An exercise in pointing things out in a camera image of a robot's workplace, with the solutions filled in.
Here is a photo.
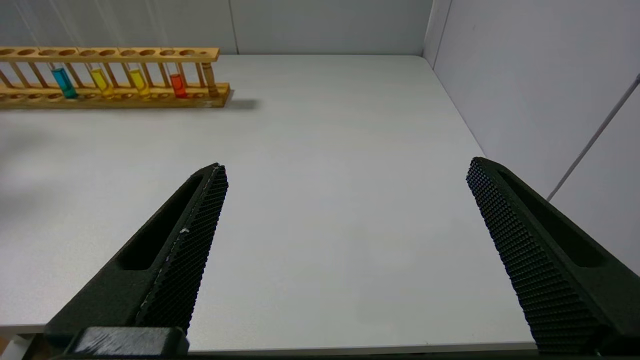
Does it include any red liquid test tube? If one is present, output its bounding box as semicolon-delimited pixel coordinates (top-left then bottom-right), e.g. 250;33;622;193
162;54;188;99

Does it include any teal liquid test tube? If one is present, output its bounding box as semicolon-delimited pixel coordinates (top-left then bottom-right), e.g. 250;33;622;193
46;56;79;100

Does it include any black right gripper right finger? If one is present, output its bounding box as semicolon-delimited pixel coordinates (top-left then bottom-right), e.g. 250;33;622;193
466;156;640;355

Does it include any yellow liquid test tube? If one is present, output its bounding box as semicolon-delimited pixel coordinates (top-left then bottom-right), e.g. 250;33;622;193
122;55;152;98
84;55;115;99

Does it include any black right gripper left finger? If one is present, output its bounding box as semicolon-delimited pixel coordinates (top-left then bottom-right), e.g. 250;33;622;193
44;162;230;356

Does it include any wooden test tube rack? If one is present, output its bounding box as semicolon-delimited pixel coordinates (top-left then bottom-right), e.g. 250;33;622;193
0;46;232;110

